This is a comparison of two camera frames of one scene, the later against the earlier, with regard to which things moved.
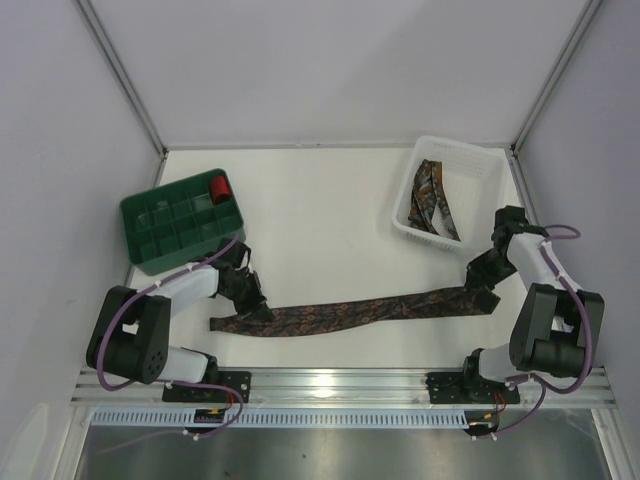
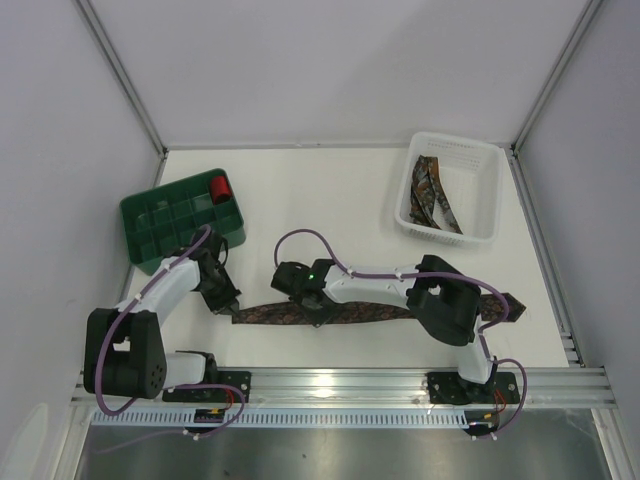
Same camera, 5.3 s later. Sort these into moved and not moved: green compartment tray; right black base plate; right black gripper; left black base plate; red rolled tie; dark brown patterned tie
Moved: right black gripper; dark brown patterned tie
Not moved: green compartment tray; right black base plate; red rolled tie; left black base plate
